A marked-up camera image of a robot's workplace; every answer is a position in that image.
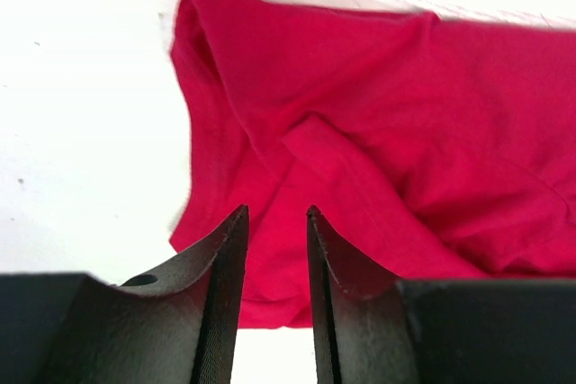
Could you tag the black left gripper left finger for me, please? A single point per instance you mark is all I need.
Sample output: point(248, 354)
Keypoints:
point(175, 323)

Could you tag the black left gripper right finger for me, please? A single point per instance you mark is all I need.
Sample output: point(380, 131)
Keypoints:
point(372, 326)

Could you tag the red t-shirt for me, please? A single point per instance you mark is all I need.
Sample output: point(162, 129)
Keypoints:
point(440, 149)

